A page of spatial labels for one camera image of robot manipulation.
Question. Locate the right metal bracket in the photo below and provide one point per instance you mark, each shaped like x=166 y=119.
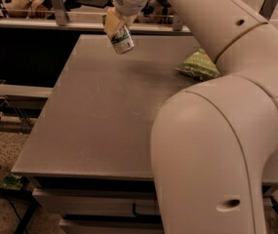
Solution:
x=267 y=8

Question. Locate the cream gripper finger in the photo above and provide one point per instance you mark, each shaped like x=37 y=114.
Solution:
x=131 y=19
x=113 y=21

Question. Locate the metal rail ledge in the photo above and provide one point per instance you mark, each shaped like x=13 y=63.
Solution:
x=91 y=27

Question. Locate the left metal bracket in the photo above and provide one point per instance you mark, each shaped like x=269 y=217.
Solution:
x=60 y=12

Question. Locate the black drawer handle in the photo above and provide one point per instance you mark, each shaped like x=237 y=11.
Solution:
x=142 y=211

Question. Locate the metal bracket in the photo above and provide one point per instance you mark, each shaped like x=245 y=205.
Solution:
x=60 y=12
x=267 y=8
x=177 y=23

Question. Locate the green packet on floor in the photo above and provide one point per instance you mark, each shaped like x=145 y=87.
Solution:
x=11 y=182

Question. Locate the green chip bag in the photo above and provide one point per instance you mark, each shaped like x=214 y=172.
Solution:
x=199 y=66

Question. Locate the grey drawer cabinet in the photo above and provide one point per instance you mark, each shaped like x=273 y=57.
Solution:
x=100 y=206

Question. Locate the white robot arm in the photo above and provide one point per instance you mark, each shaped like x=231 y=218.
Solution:
x=211 y=141

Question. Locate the middle metal bracket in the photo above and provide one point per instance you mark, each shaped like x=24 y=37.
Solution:
x=177 y=23

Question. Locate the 7up soda can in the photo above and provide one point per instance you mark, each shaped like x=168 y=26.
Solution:
x=122 y=40

